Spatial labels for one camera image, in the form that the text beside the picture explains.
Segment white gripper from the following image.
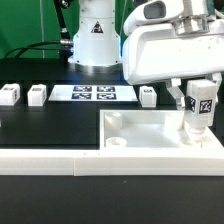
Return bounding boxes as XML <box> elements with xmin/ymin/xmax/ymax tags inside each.
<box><xmin>123</xmin><ymin>0</ymin><xmax>224</xmax><ymax>110</ymax></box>

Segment white square tabletop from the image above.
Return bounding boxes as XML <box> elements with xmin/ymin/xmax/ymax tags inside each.
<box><xmin>99</xmin><ymin>110</ymin><xmax>223</xmax><ymax>150</ymax></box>

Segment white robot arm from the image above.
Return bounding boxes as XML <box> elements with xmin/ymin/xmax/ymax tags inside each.
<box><xmin>69</xmin><ymin>0</ymin><xmax>224</xmax><ymax>102</ymax></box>

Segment white sheet with AprilTags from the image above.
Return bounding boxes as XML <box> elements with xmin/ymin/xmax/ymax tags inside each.
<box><xmin>49</xmin><ymin>85</ymin><xmax>137</xmax><ymax>102</ymax></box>

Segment white L-shaped obstacle fence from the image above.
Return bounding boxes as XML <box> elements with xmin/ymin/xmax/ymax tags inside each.
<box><xmin>0</xmin><ymin>146</ymin><xmax>224</xmax><ymax>176</ymax></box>

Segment black cable bundle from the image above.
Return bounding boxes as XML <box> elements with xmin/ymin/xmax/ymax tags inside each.
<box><xmin>2</xmin><ymin>39</ymin><xmax>74</xmax><ymax>60</ymax></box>

